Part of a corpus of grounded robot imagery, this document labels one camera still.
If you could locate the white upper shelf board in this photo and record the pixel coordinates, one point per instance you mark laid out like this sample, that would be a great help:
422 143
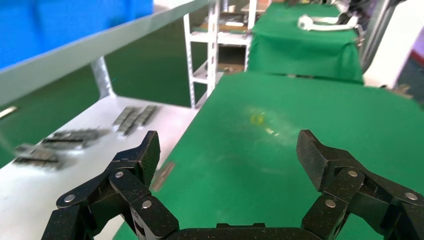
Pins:
82 58

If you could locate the green covered table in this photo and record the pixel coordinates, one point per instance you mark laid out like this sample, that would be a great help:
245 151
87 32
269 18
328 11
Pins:
298 56

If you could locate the blue plastic bin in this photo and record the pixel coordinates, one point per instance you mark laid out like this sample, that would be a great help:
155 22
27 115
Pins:
66 26

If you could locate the white curved object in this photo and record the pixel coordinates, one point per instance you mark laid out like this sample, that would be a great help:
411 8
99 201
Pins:
331 27

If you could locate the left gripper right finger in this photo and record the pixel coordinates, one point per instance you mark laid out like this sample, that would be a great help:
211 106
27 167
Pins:
341 185

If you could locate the white lower shelf board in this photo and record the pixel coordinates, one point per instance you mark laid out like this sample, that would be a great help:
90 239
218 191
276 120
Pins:
82 172

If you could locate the green table cloth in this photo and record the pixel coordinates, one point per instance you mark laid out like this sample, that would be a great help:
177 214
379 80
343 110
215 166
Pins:
265 165

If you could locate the grey metal connector strip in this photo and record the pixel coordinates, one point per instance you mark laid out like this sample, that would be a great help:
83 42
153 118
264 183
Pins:
36 160
63 142
130 127
81 133
147 115
123 116

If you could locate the white metal shelving rack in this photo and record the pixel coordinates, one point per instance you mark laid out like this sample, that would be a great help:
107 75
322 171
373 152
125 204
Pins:
212 66

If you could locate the white panel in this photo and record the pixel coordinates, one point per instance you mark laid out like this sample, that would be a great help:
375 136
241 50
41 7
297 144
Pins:
394 49

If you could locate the silver binder clip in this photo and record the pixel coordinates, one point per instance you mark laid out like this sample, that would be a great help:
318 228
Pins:
162 177

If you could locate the white perforated shelf post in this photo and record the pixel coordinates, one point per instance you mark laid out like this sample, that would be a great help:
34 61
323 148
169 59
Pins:
102 78

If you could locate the white shelf board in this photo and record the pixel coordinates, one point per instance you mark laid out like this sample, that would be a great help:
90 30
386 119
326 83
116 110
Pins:
82 58
82 172

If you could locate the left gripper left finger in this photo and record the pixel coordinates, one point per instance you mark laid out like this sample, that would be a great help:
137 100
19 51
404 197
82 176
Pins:
129 185

